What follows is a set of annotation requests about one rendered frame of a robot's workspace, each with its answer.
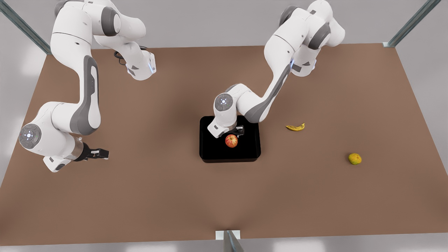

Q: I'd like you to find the silver frame post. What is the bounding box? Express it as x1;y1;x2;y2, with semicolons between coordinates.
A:
383;0;442;48
215;230;245;252
0;0;52;55

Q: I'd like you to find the black rectangular tray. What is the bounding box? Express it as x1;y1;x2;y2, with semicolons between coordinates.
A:
199;116;261;163

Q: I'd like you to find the black cable loop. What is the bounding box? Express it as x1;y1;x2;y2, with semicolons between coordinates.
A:
114;45;148;66

